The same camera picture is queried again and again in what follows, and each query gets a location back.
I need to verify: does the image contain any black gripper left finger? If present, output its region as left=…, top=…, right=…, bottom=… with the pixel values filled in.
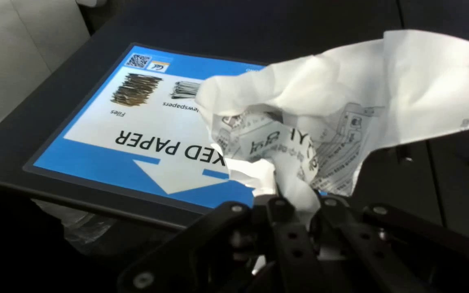
left=116, top=193, right=326, bottom=293

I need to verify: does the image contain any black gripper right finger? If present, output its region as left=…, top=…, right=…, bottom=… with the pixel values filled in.
left=306, top=193, right=469, bottom=293

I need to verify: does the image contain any white paper with print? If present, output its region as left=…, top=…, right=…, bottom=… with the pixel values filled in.
left=194, top=29, right=469, bottom=229

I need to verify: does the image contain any trash bin liner bag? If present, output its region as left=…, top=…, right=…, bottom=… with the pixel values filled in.
left=30, top=196, right=188, bottom=258

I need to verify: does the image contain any blue mixed paper sign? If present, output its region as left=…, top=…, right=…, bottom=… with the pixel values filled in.
left=25, top=43, right=266, bottom=209

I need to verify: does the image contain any left black recycling bin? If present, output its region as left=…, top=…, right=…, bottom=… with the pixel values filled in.
left=0, top=0, right=448, bottom=232

